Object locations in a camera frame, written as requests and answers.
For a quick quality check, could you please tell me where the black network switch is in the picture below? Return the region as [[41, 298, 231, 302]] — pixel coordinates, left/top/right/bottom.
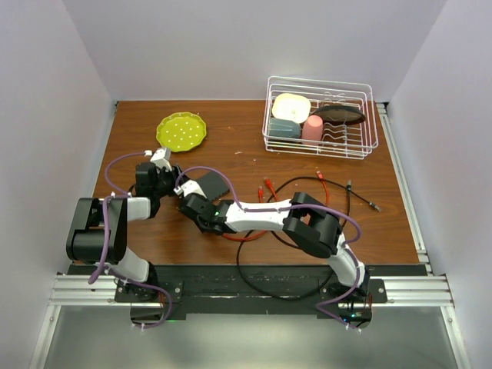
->
[[196, 171, 230, 201]]

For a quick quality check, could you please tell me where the red ethernet cable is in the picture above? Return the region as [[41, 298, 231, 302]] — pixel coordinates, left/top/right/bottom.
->
[[257, 171, 331, 207], [221, 175, 284, 242]]

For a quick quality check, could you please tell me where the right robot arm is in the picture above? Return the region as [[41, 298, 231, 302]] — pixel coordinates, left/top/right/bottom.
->
[[179, 192, 370, 302]]

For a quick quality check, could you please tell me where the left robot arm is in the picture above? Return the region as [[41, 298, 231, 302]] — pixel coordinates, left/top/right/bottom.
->
[[66, 162, 181, 304]]

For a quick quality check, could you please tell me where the yellow-green plate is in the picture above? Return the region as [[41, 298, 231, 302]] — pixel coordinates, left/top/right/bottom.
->
[[156, 112, 207, 152]]

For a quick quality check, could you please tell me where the grey-green cup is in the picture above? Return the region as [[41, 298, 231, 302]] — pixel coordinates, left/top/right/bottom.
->
[[266, 118, 301, 140]]

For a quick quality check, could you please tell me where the cream square bowl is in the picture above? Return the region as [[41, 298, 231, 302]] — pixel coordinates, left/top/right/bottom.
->
[[271, 93, 311, 124]]

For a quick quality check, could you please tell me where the pink cup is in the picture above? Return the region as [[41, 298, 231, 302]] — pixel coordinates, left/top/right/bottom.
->
[[301, 115, 324, 145]]

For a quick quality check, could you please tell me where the dark brown plate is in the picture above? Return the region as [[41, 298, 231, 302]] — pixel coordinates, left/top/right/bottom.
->
[[312, 105, 367, 125]]

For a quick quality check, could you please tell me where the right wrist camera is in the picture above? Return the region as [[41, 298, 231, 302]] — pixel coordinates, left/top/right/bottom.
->
[[174, 180, 207, 198]]

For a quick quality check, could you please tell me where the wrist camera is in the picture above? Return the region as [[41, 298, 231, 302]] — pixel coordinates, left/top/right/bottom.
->
[[174, 180, 207, 198], [150, 147, 172, 171]]

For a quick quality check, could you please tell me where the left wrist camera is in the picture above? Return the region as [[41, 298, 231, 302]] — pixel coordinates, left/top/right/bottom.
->
[[150, 147, 172, 171]]

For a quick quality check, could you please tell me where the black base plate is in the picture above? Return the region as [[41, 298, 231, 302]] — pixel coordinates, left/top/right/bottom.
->
[[68, 264, 427, 322]]

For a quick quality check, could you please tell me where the aluminium frame rail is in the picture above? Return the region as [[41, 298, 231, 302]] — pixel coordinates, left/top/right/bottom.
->
[[35, 100, 469, 368]]

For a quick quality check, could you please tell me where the white wire dish rack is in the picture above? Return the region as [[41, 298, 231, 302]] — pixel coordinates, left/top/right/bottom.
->
[[262, 76, 379, 160]]

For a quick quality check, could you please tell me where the black cable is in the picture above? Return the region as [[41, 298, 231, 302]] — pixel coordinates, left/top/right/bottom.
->
[[235, 175, 381, 299]]

